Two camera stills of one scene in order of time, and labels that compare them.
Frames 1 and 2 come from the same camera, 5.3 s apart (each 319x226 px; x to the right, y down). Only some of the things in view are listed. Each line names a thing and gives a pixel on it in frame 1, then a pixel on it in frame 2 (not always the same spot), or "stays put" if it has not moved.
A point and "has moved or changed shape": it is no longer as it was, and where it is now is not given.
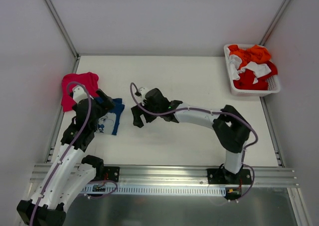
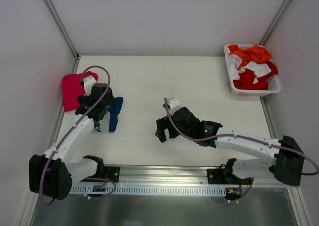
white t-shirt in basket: [258, 69] stays put
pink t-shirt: [89, 79] stays put
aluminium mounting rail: [171, 175] stays put
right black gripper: [138, 112] → [171, 125]
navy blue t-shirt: [108, 122] has moved or changed shape
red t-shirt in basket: [246, 77] stays put
